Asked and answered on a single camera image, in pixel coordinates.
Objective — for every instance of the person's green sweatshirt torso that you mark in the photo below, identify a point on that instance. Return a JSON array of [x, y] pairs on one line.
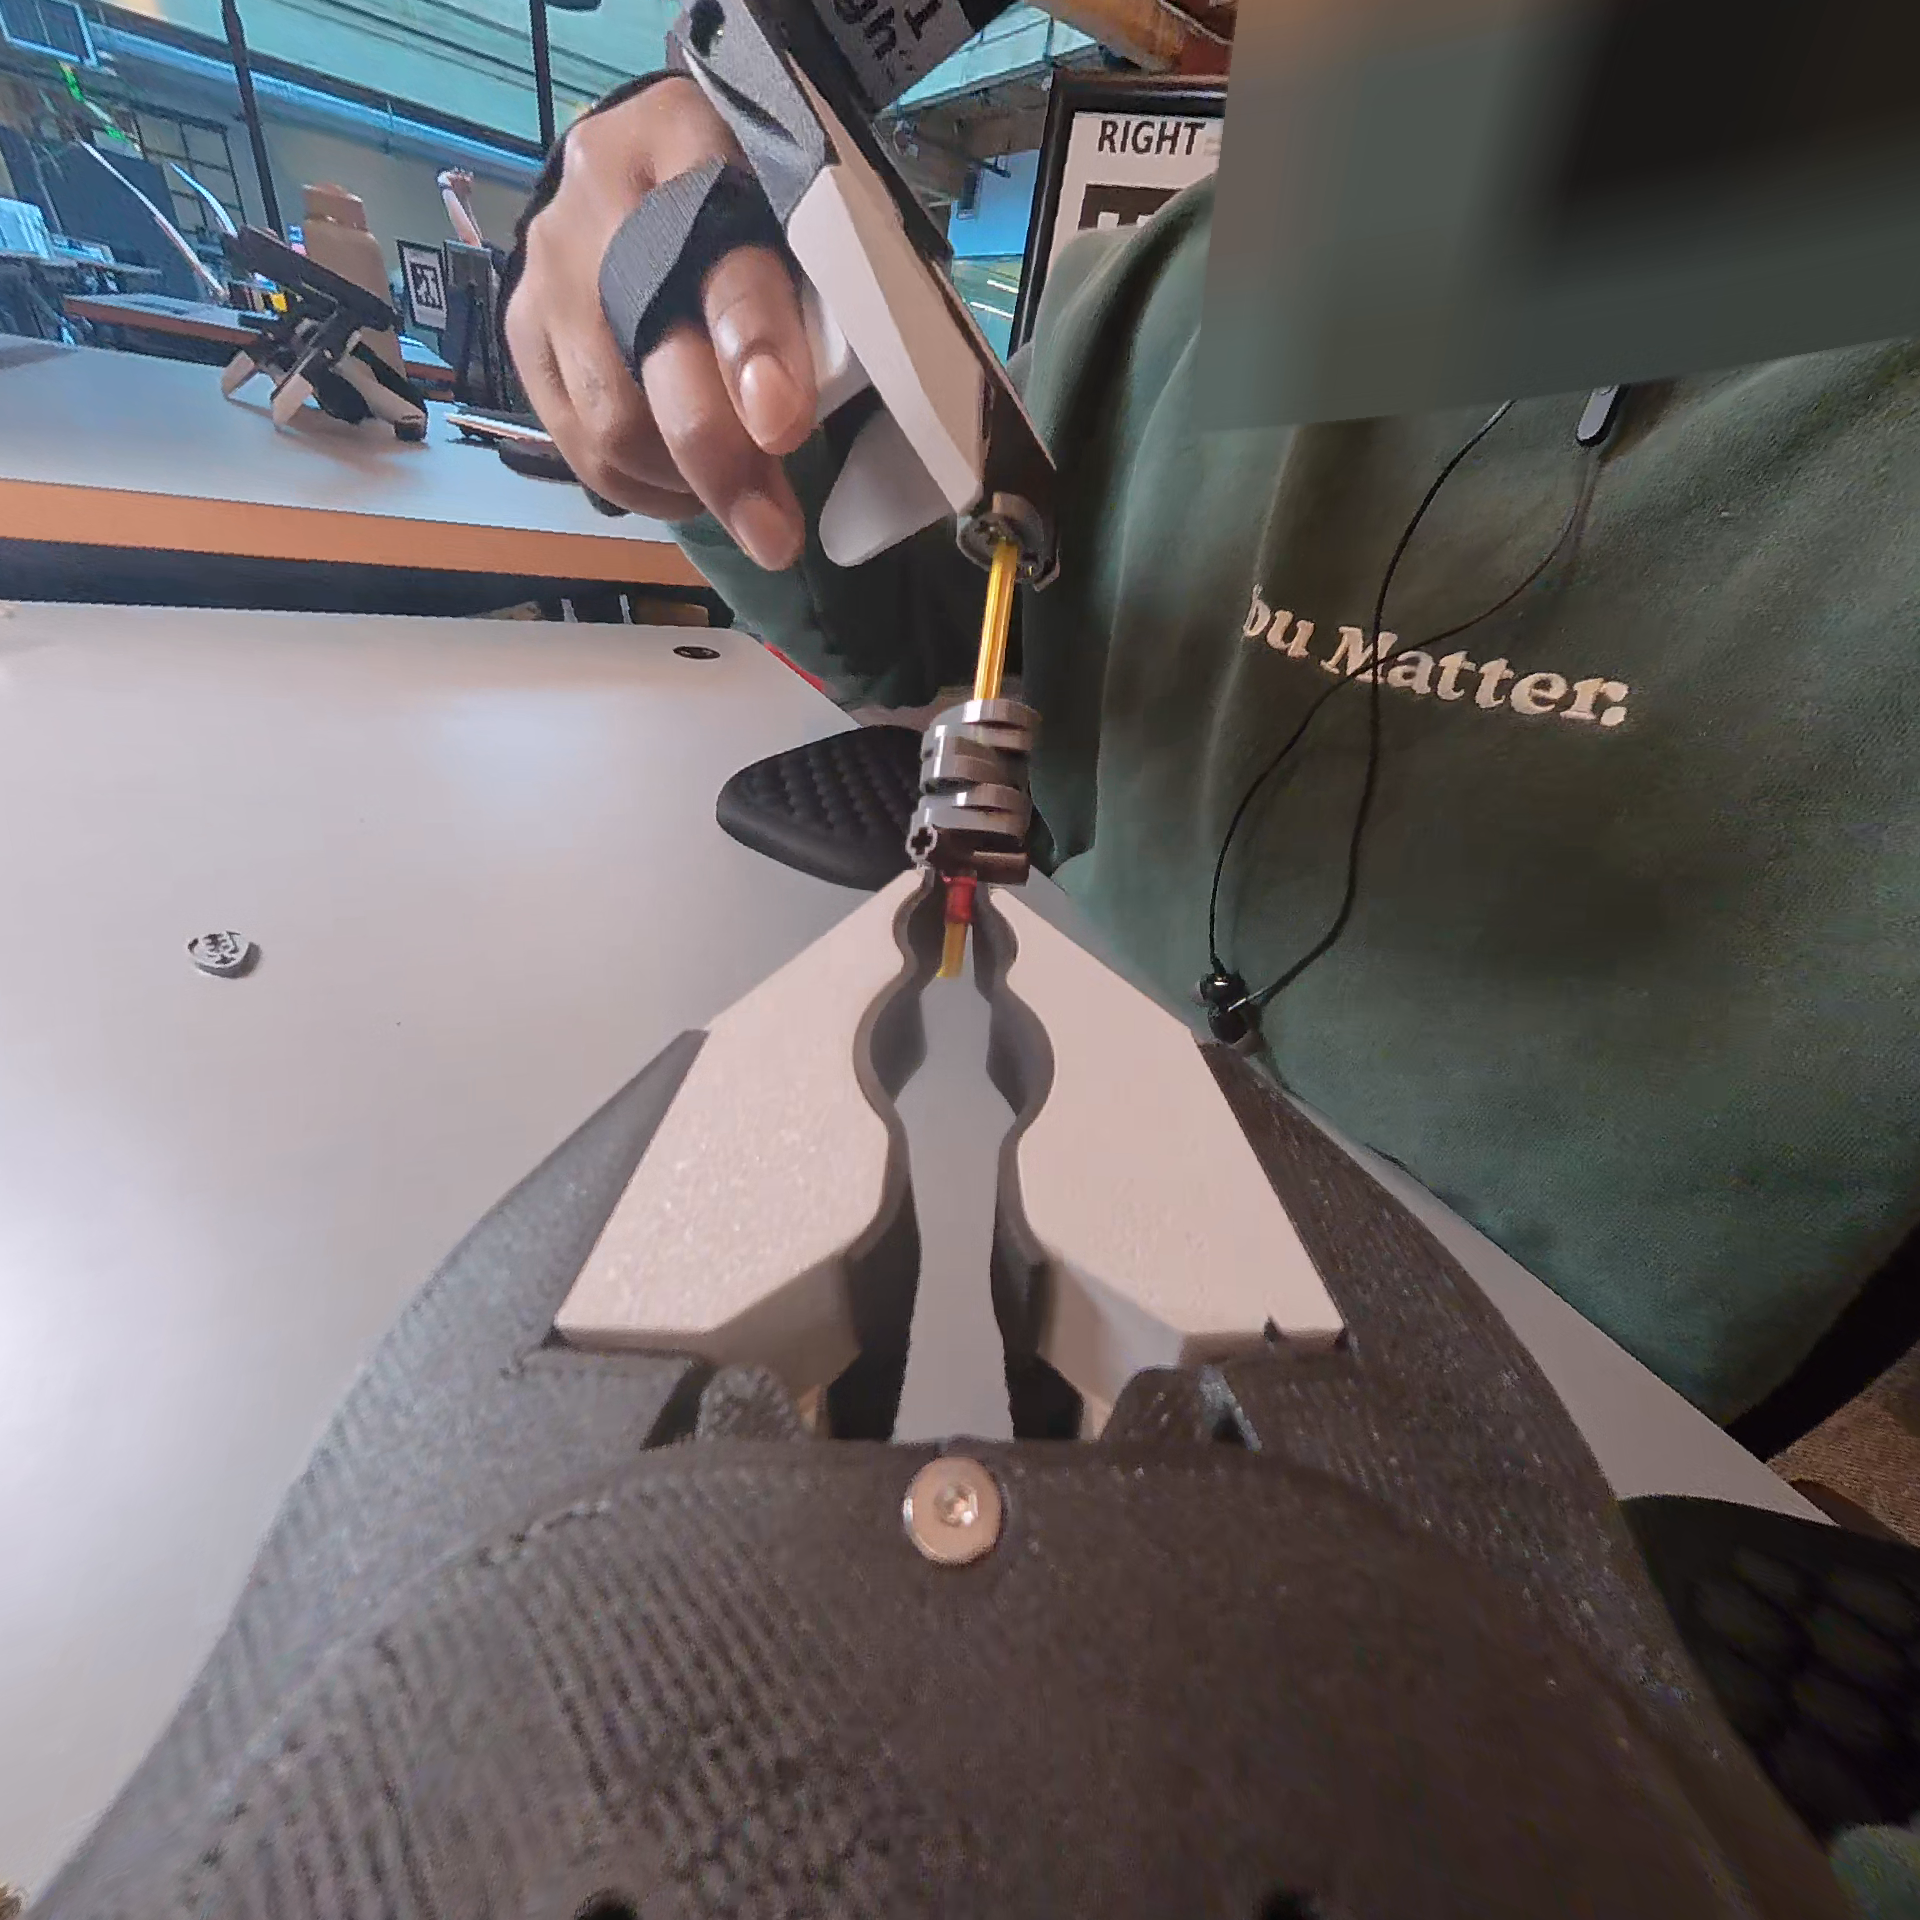
[[1500, 974]]

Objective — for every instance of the grey lego disc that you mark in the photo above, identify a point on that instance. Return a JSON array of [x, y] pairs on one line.
[[1010, 541]]

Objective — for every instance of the dark background equipment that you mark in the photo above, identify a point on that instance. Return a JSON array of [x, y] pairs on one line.
[[316, 345]]

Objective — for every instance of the orange edged table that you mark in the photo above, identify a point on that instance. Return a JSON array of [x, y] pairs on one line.
[[226, 495]]

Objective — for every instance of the black framed white sign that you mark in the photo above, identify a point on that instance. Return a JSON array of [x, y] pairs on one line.
[[1126, 166]]

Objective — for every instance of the framed black white tag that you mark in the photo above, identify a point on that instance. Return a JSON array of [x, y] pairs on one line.
[[423, 283]]

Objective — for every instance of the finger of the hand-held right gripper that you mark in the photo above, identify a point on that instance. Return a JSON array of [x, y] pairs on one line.
[[1005, 406], [901, 345]]

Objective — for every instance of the cluster of grey lego discs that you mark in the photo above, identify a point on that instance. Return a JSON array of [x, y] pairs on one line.
[[223, 954]]

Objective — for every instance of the person's right hand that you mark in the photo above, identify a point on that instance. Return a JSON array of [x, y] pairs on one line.
[[600, 375]]

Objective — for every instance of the black mesh chair seat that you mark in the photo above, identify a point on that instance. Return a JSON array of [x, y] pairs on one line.
[[826, 810]]

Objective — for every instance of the yellow lego axle assembly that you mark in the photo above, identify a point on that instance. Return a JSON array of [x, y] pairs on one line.
[[974, 765]]

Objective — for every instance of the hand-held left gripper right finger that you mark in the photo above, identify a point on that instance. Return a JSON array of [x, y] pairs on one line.
[[1172, 1185]]

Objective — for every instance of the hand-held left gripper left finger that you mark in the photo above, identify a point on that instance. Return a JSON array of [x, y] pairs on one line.
[[735, 1185]]

